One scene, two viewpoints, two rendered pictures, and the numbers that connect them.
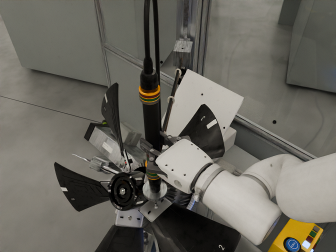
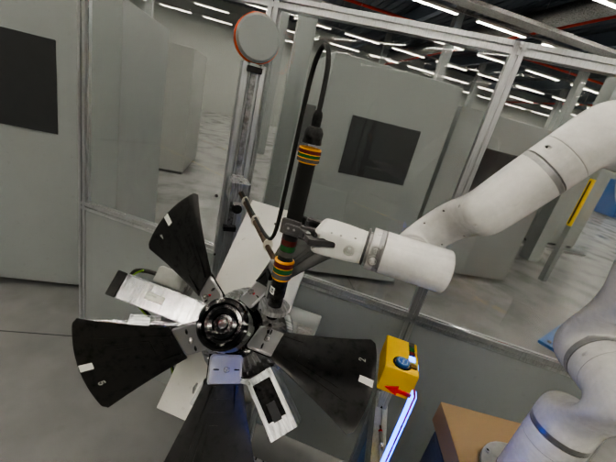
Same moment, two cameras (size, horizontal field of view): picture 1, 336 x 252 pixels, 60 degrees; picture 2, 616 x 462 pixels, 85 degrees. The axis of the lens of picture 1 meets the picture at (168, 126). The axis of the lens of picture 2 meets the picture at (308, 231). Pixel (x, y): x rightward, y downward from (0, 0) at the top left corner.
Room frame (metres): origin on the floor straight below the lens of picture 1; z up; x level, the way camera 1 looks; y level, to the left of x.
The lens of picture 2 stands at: (-0.08, 0.37, 1.71)
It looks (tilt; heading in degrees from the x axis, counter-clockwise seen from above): 20 degrees down; 326
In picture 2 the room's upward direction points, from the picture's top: 14 degrees clockwise
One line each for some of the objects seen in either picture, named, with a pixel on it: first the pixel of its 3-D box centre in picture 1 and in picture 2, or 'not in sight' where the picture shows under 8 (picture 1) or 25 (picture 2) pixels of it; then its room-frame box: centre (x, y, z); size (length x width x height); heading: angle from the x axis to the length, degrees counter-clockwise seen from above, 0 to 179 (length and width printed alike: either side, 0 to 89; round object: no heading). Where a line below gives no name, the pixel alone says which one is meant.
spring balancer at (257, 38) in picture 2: not in sight; (257, 38); (1.19, -0.08, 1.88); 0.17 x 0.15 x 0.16; 46
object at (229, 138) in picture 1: (213, 138); not in sight; (1.02, -0.23, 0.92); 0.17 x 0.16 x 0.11; 136
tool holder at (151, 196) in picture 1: (155, 178); (276, 288); (0.49, 0.04, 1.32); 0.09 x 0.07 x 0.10; 171
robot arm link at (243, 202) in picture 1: (243, 205); (414, 261); (0.30, -0.15, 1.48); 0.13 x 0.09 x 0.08; 46
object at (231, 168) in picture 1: (229, 172); (292, 328); (0.85, -0.29, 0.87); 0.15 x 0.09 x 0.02; 50
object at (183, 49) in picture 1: (183, 53); (237, 189); (1.09, -0.06, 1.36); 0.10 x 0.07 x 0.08; 171
